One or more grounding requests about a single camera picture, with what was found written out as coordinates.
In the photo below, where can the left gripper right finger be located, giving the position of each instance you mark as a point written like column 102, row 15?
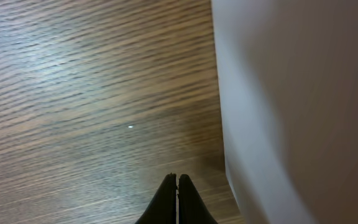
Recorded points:
column 192, row 209

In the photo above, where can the pink white cardboard box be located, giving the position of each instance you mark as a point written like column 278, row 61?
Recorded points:
column 288, row 85

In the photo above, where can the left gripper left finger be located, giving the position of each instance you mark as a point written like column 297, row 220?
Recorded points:
column 162, row 207

